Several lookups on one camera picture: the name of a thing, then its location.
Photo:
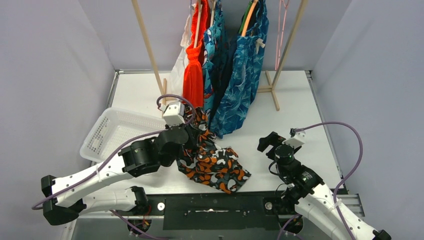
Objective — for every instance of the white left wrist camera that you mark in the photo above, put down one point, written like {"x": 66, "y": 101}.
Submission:
{"x": 174, "y": 114}

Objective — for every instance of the white plastic basket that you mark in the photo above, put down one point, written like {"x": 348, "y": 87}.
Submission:
{"x": 114, "y": 127}

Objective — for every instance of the blue leaf print shorts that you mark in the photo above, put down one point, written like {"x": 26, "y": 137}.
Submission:
{"x": 244, "y": 82}

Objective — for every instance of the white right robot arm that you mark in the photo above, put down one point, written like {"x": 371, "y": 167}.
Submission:
{"x": 308, "y": 194}

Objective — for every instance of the wooden clothes rack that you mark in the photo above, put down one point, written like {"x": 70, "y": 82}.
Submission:
{"x": 272, "y": 82}

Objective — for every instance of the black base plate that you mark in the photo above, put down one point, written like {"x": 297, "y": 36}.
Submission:
{"x": 262, "y": 210}

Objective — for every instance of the navy blue shorts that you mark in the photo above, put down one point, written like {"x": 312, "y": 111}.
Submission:
{"x": 224, "y": 79}

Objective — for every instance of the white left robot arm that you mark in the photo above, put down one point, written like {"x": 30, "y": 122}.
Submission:
{"x": 80, "y": 193}

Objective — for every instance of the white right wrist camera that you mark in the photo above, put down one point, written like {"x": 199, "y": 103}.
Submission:
{"x": 297, "y": 140}

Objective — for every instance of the orange mesh shorts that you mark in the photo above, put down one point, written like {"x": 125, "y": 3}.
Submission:
{"x": 193, "y": 83}

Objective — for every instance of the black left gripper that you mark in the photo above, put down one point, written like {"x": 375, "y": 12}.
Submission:
{"x": 191, "y": 133}

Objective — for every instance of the white garment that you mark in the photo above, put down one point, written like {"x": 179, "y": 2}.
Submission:
{"x": 176, "y": 77}

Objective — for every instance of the pink wire hanger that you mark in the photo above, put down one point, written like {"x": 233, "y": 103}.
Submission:
{"x": 281, "y": 23}

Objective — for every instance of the left wooden hanger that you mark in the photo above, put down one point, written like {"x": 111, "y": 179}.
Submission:
{"x": 198, "y": 20}

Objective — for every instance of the camouflage orange black shorts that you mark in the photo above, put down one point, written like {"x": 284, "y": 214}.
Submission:
{"x": 208, "y": 163}

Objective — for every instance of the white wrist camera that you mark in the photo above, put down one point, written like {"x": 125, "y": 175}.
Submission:
{"x": 174, "y": 114}
{"x": 297, "y": 140}

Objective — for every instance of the teal shark print shorts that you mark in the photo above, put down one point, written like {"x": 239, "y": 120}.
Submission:
{"x": 215, "y": 56}

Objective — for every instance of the orange wooden hanger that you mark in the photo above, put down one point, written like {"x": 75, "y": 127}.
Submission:
{"x": 248, "y": 17}

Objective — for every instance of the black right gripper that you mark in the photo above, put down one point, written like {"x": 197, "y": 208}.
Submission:
{"x": 272, "y": 139}

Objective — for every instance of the green hanger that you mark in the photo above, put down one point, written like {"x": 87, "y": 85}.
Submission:
{"x": 244, "y": 18}

